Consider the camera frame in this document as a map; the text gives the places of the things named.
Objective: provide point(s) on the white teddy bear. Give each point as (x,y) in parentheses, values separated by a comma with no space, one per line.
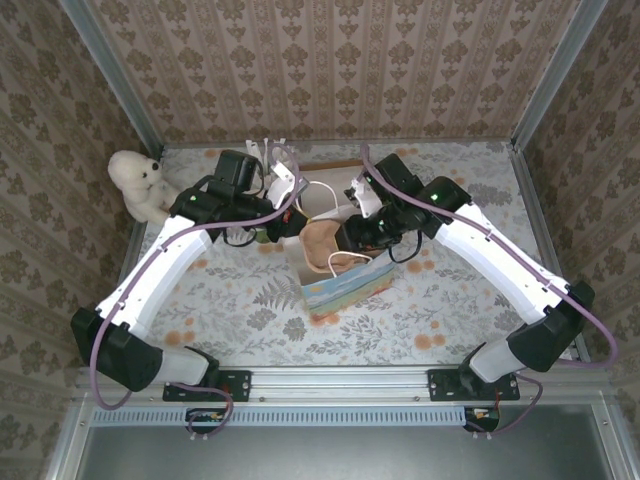
(137,185)

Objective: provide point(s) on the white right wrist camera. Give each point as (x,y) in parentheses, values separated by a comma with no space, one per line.
(367,200)

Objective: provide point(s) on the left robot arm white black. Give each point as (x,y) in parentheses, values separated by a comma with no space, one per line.
(160,265)

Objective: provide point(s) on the aluminium front rail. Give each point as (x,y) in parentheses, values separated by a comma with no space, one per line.
(340,382)

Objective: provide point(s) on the painted paper gift bag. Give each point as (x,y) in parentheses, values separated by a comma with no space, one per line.
(350,295)

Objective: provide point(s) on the brown cardboard tray box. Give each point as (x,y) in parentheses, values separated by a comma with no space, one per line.
(330,163)

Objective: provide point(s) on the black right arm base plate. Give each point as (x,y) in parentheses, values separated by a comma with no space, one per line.
(442,387)

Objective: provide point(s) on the brown pulp cup carrier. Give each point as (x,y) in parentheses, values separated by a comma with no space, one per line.
(320,245)

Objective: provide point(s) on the aluminium frame post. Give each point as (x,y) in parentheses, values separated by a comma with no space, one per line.
(121,85)
(555,75)

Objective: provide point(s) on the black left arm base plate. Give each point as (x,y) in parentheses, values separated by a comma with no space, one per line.
(240,386)

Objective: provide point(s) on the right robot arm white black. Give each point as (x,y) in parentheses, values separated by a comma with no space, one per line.
(500,260)

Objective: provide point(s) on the grey metal panel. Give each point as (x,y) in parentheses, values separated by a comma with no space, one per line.
(325,455)

